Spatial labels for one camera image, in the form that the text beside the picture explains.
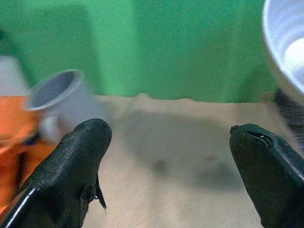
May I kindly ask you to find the orange cloth napkin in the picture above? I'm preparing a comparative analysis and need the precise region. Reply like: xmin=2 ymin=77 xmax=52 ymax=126
xmin=0 ymin=95 xmax=60 ymax=214

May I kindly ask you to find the green cloth backdrop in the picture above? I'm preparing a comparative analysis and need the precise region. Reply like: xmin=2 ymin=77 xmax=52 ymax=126
xmin=0 ymin=0 xmax=281 ymax=103

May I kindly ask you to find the white bowl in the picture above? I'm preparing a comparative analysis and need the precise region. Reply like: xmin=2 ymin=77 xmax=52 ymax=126
xmin=262 ymin=0 xmax=304 ymax=100

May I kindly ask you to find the white ceramic mug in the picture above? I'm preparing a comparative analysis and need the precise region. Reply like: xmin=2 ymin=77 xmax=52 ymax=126
xmin=28 ymin=69 xmax=112 ymax=145

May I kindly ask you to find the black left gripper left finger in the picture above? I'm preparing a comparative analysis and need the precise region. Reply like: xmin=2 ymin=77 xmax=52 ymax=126
xmin=0 ymin=118 xmax=113 ymax=228

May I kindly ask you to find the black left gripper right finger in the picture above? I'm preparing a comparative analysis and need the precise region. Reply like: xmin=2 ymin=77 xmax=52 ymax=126
xmin=229 ymin=123 xmax=304 ymax=228

